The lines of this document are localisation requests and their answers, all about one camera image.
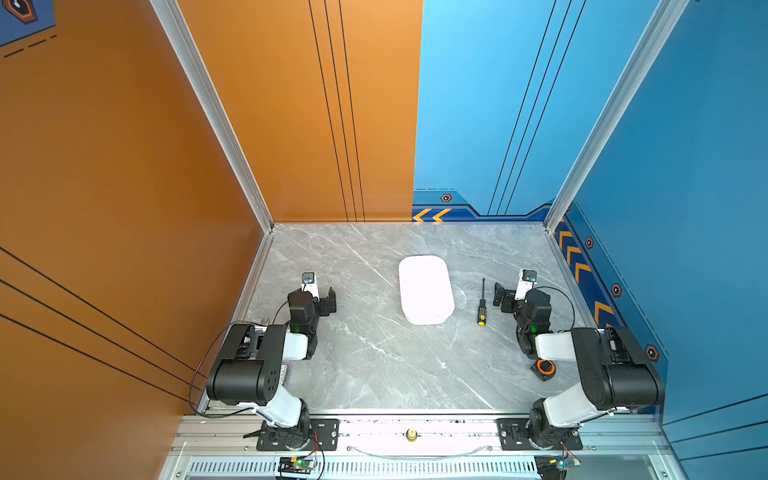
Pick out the black yellow screwdriver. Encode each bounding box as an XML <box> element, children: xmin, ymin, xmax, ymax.
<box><xmin>476</xmin><ymin>279</ymin><xmax>487</xmax><ymax>326</ymax></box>

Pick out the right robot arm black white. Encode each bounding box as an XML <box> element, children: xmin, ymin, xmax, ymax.
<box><xmin>493</xmin><ymin>279</ymin><xmax>665</xmax><ymax>450</ymax></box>

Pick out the orange black tape roll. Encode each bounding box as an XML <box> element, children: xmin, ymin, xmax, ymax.
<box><xmin>530</xmin><ymin>359</ymin><xmax>557</xmax><ymax>382</ymax></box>

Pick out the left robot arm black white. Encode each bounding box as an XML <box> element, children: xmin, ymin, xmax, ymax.
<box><xmin>206</xmin><ymin>289</ymin><xmax>337</xmax><ymax>450</ymax></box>

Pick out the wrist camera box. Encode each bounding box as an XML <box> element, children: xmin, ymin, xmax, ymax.
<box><xmin>515</xmin><ymin>269</ymin><xmax>537</xmax><ymax>300</ymax></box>
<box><xmin>301</xmin><ymin>271</ymin><xmax>320</xmax><ymax>298</ymax></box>

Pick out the right circuit board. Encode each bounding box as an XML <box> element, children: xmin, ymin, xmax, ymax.
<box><xmin>535</xmin><ymin>456</ymin><xmax>582</xmax><ymax>480</ymax></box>

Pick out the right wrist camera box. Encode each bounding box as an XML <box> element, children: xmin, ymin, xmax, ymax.
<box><xmin>515</xmin><ymin>269</ymin><xmax>537</xmax><ymax>300</ymax></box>

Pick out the aluminium front rail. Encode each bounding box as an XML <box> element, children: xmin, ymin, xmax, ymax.
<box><xmin>169</xmin><ymin>412</ymin><xmax>672</xmax><ymax>458</ymax></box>

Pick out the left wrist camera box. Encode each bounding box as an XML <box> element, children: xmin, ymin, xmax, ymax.
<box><xmin>301</xmin><ymin>271</ymin><xmax>320</xmax><ymax>298</ymax></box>

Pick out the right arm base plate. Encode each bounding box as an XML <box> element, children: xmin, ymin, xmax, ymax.
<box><xmin>496</xmin><ymin>417</ymin><xmax>583</xmax><ymax>451</ymax></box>

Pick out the left green circuit board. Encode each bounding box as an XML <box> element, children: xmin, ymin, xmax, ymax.
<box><xmin>277</xmin><ymin>457</ymin><xmax>319</xmax><ymax>479</ymax></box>

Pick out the white plastic bin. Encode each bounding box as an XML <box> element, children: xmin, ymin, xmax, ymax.
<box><xmin>398</xmin><ymin>255</ymin><xmax>455</xmax><ymax>326</ymax></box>

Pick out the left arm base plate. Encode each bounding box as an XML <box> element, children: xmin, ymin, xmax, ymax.
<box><xmin>252</xmin><ymin>417</ymin><xmax>340</xmax><ymax>452</ymax></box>

